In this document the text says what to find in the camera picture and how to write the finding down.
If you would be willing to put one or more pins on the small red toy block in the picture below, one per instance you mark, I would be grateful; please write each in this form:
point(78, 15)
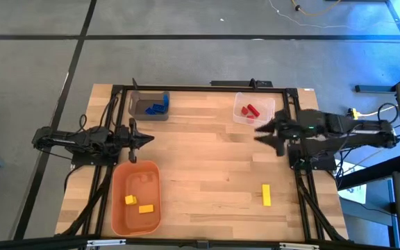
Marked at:
point(244, 110)

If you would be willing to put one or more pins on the long red toy block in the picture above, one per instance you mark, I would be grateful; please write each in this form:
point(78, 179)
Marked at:
point(253, 110)

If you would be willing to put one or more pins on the grey plastic bin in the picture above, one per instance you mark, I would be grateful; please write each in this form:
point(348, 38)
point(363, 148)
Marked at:
point(139, 112)

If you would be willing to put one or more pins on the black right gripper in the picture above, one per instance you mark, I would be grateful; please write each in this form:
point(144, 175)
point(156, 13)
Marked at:
point(287, 128)

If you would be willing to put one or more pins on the clear plastic bin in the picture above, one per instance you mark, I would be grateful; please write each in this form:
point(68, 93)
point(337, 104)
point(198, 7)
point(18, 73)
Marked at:
point(266, 104)

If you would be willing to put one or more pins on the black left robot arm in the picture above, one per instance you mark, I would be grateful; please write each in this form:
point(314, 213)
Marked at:
point(75, 139)

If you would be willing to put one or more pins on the flat metal floor bar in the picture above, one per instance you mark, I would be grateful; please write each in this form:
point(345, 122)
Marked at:
point(373, 89)

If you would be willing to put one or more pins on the black flat bar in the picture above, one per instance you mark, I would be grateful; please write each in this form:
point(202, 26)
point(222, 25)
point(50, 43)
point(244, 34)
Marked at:
point(231, 83)

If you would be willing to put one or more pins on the white paper sheet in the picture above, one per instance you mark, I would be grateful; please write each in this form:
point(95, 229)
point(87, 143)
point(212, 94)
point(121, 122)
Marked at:
point(354, 192)

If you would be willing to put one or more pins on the small yellow toy block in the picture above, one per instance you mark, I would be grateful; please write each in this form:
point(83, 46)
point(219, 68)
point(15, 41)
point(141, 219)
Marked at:
point(130, 199)

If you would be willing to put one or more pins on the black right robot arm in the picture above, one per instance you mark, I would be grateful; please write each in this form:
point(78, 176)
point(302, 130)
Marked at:
point(342, 125)

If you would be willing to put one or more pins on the black curved frame bracket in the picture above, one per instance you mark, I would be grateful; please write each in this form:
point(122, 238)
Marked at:
point(253, 84)

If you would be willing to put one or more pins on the long yellow toy block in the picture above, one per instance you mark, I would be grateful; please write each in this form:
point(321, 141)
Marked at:
point(266, 195)

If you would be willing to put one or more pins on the orange plastic bin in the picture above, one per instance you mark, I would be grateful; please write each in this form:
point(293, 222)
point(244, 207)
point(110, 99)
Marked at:
point(144, 187)

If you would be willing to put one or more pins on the silver metal bracket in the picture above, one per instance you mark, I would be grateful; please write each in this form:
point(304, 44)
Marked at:
point(299, 246)
point(106, 242)

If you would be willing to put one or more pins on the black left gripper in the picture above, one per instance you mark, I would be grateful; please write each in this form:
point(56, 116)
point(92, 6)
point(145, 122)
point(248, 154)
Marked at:
point(123, 138)

